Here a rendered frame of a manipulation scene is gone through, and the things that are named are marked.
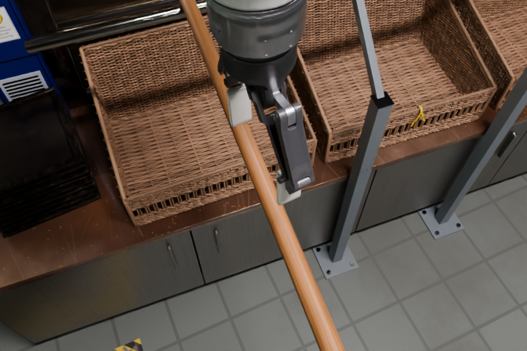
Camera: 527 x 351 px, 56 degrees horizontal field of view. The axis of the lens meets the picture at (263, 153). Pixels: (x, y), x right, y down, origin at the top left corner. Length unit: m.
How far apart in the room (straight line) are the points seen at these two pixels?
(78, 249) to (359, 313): 1.04
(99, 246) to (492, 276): 1.46
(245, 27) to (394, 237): 1.75
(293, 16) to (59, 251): 1.17
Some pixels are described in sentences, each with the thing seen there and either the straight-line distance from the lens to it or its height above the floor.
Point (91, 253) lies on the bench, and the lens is 1.46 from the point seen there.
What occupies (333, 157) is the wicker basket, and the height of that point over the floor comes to 0.61.
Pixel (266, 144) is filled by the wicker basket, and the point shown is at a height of 0.59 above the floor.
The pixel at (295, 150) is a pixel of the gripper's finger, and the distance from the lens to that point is 0.50.
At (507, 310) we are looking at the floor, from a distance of 2.14.
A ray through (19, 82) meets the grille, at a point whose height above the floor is 0.78.
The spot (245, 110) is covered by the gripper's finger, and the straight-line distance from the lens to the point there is 0.66.
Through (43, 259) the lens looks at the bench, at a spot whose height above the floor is 0.58.
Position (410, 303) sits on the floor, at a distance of 2.02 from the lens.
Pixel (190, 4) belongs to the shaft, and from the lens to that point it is 1.04.
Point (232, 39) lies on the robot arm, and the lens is 0.44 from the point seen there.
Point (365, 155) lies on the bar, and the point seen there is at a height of 0.75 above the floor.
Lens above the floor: 1.85
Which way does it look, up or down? 55 degrees down
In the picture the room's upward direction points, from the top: straight up
